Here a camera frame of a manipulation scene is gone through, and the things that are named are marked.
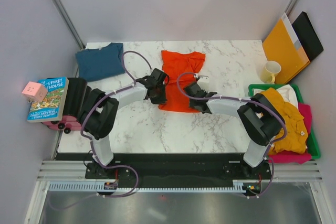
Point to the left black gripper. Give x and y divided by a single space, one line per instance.
162 100

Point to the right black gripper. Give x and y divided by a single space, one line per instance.
191 104

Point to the orange t-shirt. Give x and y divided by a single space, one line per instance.
180 68

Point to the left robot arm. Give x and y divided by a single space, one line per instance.
99 110

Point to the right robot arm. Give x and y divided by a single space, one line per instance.
259 117

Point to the folded blue t-shirt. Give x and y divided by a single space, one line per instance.
101 63

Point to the black pink roller organizer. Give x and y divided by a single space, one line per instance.
77 93

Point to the yellow mug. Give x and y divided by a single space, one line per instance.
269 72

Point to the white t-shirt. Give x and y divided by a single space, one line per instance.
276 93

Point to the magenta t-shirt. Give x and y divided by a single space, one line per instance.
287 157

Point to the orange folder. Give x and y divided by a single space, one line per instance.
283 46

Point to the mustard yellow t-shirt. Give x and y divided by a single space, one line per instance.
297 134

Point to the blue treehouse book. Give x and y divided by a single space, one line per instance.
52 106

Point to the green plastic tray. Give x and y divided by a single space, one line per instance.
300 144

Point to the pink cube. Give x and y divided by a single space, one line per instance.
35 91

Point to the black flat box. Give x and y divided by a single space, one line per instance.
307 36

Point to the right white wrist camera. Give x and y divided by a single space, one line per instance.
203 82

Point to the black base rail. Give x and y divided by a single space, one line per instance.
165 169

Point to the white slotted cable duct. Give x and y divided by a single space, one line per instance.
110 186

